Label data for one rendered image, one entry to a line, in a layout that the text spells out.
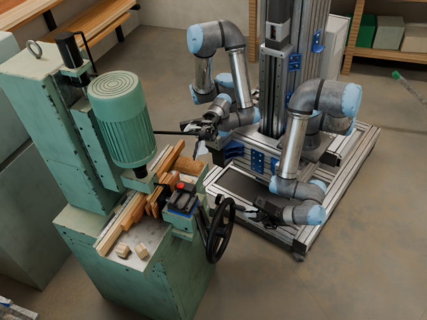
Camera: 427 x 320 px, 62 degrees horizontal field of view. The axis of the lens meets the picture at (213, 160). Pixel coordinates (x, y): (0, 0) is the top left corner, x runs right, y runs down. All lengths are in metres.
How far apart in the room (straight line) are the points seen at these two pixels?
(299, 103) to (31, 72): 0.92
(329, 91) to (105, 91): 0.76
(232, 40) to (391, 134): 2.09
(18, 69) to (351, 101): 1.12
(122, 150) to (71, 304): 1.41
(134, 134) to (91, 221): 0.60
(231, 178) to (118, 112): 1.49
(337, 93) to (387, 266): 1.45
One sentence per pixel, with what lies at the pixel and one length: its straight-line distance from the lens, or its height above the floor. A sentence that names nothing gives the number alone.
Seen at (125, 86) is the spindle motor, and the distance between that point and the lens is 1.19.
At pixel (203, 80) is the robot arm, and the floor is 1.12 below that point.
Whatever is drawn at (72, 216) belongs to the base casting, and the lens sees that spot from 1.77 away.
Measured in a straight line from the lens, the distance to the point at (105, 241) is 1.43.
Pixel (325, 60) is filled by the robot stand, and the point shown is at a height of 1.07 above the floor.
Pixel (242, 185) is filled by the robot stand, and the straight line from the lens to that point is 2.48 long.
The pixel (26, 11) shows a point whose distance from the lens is 3.29.
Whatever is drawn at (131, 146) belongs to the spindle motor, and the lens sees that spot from 1.27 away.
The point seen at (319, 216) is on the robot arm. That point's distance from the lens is 1.37.
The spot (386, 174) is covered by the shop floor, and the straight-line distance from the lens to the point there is 3.01.
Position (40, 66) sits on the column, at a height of 1.52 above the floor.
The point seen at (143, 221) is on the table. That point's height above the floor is 0.90.
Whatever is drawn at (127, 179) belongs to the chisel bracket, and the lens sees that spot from 1.49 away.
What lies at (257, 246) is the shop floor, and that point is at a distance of 2.43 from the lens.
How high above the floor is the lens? 2.07
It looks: 45 degrees down
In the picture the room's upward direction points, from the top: 6 degrees counter-clockwise
